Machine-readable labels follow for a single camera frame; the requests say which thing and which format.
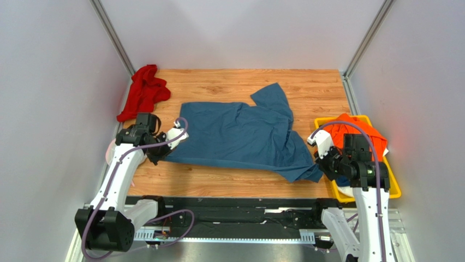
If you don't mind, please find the red t shirt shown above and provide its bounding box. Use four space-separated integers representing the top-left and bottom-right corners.
116 64 171 122

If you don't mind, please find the aluminium frame rail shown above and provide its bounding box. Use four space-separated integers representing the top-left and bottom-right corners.
65 203 415 262

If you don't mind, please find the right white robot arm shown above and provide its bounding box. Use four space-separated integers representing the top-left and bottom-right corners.
307 130 395 261

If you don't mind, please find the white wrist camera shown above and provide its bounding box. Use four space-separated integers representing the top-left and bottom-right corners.
307 129 334 159
166 127 189 150

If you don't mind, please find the white mesh laundry bag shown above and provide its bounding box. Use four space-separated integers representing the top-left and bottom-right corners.
105 139 116 166

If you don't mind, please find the white t shirt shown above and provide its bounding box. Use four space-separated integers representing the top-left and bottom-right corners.
337 186 354 198

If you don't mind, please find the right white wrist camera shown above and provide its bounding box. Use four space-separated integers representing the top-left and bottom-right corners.
307 129 334 159

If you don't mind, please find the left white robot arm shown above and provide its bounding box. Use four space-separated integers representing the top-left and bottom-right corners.
75 113 188 254

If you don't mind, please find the yellow plastic bin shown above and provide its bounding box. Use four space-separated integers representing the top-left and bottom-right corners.
314 115 402 203

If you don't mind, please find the navy blue t shirt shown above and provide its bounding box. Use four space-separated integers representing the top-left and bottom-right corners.
335 176 350 187

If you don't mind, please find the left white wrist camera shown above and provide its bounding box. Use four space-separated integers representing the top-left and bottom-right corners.
166 127 189 150

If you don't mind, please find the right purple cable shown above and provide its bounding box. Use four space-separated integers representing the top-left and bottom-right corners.
309 120 388 262

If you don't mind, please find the purple cable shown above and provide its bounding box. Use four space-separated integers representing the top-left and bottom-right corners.
309 120 388 262
81 117 196 260

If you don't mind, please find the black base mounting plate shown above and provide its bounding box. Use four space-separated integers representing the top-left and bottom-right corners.
148 197 342 240

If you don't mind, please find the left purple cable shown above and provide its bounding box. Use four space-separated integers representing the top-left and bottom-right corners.
81 117 196 260

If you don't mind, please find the teal blue t shirt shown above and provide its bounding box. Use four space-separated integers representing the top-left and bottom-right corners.
165 83 323 182

